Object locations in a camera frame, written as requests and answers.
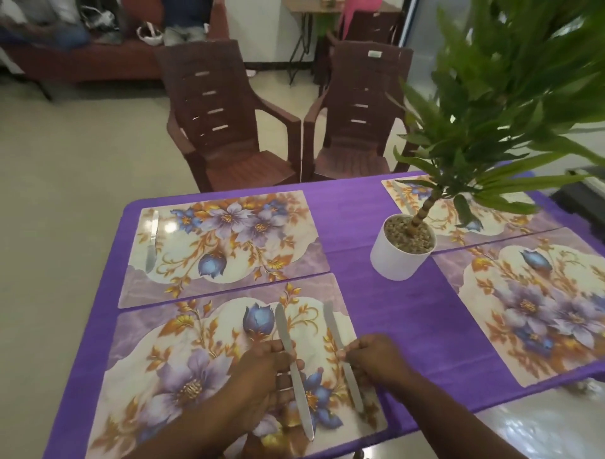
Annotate person's right hand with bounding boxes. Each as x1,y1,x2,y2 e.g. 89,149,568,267
336,334,417,393

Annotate person's left hand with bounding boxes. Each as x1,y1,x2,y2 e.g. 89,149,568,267
222,339,307,439

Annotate floral placemat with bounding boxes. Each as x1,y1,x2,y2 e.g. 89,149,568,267
381,175,568,252
84,272,388,459
118,190,331,310
432,226,605,388

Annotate person's right forearm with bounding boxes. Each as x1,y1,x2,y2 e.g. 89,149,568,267
377,371,526,459

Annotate person's left forearm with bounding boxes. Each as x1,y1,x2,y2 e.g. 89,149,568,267
122,392,265,459

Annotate purple cloth table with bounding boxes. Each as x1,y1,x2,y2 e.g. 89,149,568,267
42,172,605,459

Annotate green plant with white pot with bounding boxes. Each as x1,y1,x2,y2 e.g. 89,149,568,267
370,0,605,282

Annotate crumpled colourful paper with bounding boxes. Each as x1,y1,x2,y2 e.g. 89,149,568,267
565,378,604,396

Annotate brown plastic chair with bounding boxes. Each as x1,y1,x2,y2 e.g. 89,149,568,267
302,40,415,183
156,40,302,192
330,9,403,47

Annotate red sofa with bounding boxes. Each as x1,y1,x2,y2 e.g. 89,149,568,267
0,0,230,85

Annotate wooden folding table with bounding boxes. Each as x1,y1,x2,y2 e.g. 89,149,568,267
282,0,403,87

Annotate black and white bag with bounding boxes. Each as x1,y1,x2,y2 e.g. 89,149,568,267
78,4,119,33

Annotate blue jeans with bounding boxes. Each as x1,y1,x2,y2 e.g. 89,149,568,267
0,21,91,50

